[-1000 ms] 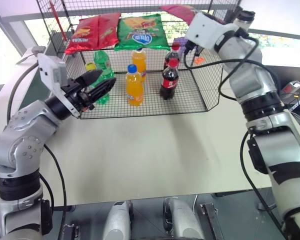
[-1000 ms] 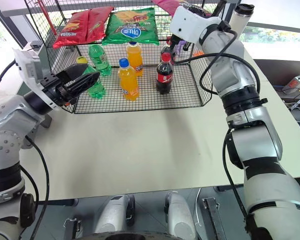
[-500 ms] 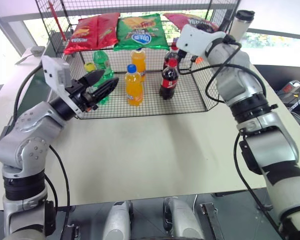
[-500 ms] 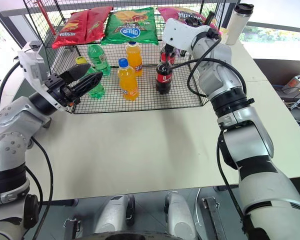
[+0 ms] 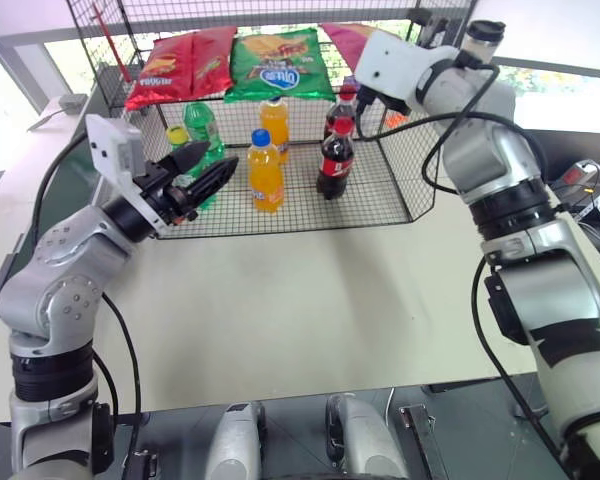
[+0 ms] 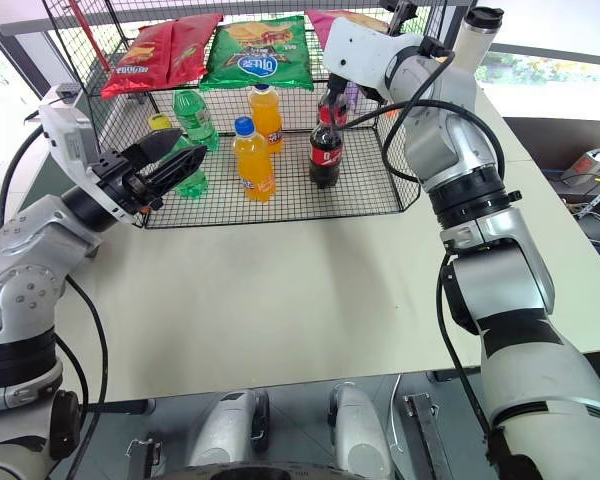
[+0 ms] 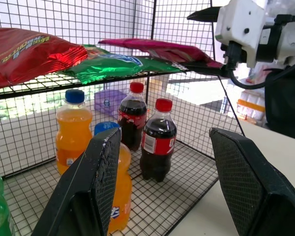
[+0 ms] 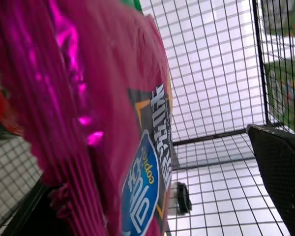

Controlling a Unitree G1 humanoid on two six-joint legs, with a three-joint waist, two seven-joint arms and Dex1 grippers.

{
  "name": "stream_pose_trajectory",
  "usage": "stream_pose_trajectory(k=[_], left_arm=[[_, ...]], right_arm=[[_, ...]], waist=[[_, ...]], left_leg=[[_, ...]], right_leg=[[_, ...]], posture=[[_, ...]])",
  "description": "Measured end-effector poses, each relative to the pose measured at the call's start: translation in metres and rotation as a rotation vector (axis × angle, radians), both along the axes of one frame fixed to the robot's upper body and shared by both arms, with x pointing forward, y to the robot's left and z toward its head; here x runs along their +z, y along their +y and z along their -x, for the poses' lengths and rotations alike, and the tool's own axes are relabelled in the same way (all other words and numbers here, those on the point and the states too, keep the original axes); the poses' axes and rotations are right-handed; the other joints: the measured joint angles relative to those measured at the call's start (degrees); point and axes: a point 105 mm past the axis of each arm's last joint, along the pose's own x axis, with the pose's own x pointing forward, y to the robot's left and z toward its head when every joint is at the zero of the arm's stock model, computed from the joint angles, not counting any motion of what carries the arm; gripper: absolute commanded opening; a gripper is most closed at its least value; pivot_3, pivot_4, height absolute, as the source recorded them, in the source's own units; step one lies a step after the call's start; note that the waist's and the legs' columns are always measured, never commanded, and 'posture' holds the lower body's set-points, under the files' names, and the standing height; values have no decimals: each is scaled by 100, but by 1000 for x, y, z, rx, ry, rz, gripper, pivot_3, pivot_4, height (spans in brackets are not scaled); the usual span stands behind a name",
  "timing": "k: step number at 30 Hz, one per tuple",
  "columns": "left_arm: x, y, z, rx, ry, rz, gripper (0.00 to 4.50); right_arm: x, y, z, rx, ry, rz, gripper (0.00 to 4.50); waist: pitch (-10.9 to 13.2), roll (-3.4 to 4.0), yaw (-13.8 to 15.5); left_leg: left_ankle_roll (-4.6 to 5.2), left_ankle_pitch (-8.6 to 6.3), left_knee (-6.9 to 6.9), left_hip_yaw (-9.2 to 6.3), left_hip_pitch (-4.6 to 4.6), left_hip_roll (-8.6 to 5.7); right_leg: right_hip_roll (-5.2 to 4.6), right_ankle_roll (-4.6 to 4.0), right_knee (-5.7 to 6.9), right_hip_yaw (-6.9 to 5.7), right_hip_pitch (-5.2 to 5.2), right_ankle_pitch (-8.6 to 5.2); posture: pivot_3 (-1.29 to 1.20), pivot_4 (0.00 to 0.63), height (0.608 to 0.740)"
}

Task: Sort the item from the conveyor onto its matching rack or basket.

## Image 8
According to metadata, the small black white clip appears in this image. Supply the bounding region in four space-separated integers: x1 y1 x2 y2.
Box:
167 181 193 217

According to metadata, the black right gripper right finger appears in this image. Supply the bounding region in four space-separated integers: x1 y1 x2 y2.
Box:
245 124 295 236

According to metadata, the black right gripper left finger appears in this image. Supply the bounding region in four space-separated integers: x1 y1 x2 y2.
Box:
0 178 108 236

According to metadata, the green printed snack bag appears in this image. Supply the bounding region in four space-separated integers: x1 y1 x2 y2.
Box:
260 0 295 136

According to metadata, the green item behind bag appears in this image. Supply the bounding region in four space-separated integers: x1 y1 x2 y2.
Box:
119 0 144 13

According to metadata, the black wire mesh basket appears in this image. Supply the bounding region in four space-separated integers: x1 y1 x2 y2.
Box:
0 0 295 236

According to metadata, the pink crimped snack bag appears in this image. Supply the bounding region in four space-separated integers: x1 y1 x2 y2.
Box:
0 0 174 236

